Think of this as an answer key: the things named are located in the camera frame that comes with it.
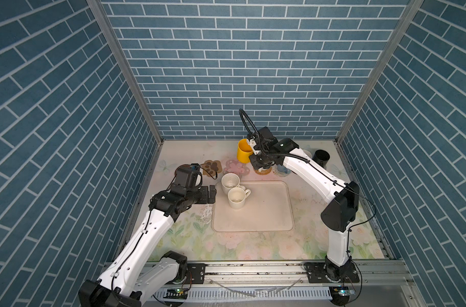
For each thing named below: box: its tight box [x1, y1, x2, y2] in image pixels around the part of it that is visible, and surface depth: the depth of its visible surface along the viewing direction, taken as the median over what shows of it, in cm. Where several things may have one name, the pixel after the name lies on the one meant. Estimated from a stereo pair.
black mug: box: [311, 149, 331, 169], surface depth 104 cm
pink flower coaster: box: [222, 159, 251, 177], surface depth 110 cm
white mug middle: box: [227, 186, 252, 210], surface depth 89 cm
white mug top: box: [220, 172, 246, 195], surface depth 95 cm
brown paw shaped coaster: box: [201, 159, 223, 178], surface depth 110 cm
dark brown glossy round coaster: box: [174, 163, 192, 178], surface depth 58 cm
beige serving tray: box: [211, 180, 294, 233], surface depth 93 cm
